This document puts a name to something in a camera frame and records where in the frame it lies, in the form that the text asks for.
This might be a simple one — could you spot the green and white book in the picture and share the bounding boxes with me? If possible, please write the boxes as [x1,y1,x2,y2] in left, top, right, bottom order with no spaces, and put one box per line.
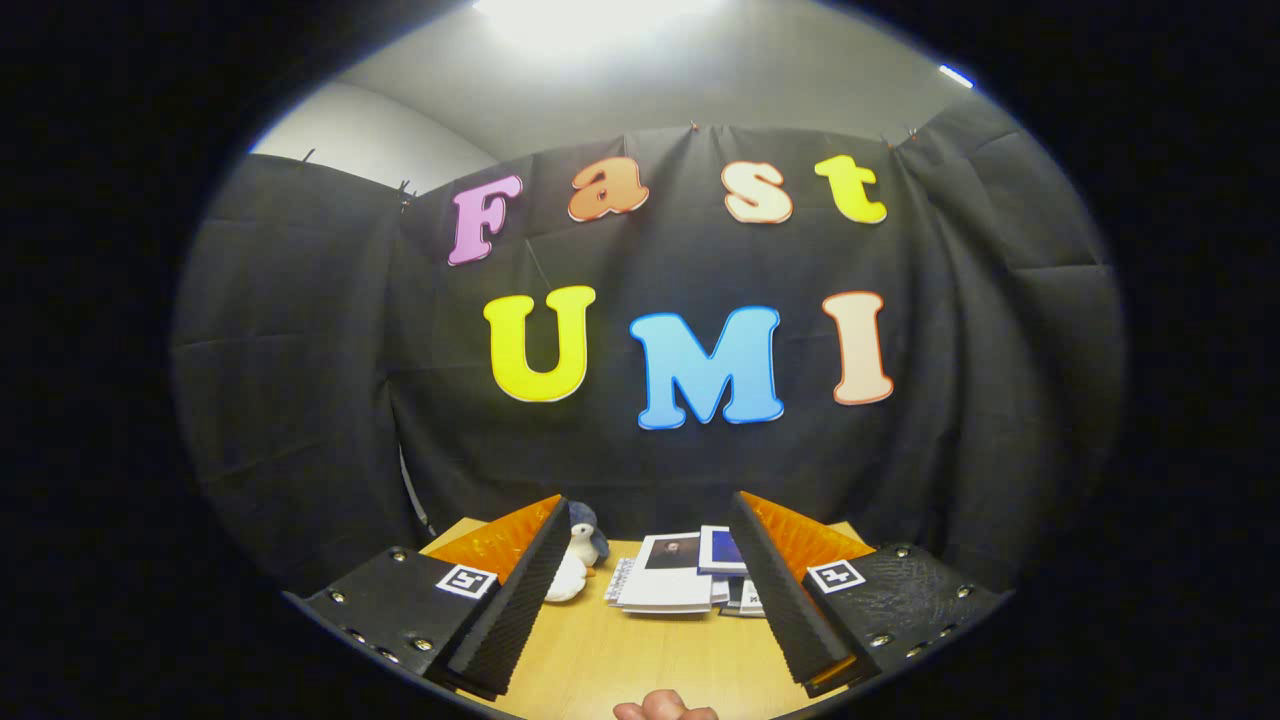
[720,577,769,618]

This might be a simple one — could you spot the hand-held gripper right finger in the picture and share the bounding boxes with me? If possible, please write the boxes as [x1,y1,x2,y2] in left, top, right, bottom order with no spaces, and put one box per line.
[728,490,1006,699]

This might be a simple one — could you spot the blue cover book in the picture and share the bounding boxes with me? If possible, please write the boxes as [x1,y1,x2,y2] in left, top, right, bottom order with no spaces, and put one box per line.
[697,525,749,578]

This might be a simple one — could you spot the grey penguin plush toy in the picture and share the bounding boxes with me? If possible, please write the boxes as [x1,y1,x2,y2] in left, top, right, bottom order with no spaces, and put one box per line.
[566,500,611,569]

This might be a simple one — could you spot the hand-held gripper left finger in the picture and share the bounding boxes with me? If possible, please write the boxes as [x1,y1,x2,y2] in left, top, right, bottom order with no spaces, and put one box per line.
[285,492,573,701]

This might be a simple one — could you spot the white plush duck toy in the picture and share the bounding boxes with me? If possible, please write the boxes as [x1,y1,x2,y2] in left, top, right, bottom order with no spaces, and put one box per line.
[543,553,591,604]

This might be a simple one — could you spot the large ceiling light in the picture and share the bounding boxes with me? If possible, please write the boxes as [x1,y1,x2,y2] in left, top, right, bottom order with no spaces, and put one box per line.
[470,0,731,57]

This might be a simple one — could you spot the white portrait cover book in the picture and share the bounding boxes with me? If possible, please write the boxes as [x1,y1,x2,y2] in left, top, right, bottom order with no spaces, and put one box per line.
[617,533,717,614]

